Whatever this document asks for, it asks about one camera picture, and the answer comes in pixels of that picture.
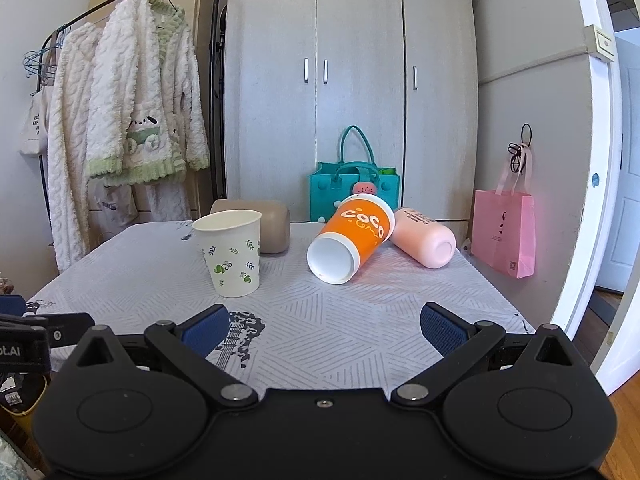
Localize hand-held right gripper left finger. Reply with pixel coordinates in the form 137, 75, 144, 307
62, 304, 259, 408

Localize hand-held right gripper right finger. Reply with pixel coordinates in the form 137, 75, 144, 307
390, 302, 594, 408

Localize orange paper cup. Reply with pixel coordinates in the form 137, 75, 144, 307
306, 195, 396, 286

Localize white cup with leaf print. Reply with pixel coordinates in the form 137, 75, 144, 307
192, 210, 263, 299

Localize pink cup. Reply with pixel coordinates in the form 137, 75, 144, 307
389, 206, 457, 269

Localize beige cup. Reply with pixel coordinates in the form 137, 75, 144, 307
210, 199, 291, 254

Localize dark cloth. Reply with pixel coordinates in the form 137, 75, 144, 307
0, 371, 52, 412

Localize yellow container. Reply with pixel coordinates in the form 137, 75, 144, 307
0, 400, 37, 435

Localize pink shopping bag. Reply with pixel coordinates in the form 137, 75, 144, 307
471, 144, 537, 280

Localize white printed tote bag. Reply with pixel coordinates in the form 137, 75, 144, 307
89, 180, 139, 234

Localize white fleece robe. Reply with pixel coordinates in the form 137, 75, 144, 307
46, 22, 194, 274

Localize teal felt tote bag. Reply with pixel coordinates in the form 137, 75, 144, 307
309, 125, 401, 224

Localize white canvas tote bag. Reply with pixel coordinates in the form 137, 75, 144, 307
19, 87, 54, 157

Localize grey wardrobe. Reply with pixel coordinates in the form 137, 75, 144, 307
222, 0, 479, 224

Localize white door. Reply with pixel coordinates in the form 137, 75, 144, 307
594, 35, 640, 294

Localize white and green fleece jacket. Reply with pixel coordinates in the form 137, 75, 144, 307
86, 0, 211, 184

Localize black clothes rack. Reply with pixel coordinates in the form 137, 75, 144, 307
37, 0, 227, 202

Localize white door frame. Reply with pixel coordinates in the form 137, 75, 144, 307
549, 0, 640, 397

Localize black hair ties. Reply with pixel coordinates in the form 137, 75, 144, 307
507, 123, 534, 174

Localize blue wire hangers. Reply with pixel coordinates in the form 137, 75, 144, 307
22, 25, 67, 86

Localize wall light switch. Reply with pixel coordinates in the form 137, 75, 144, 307
584, 24, 617, 64

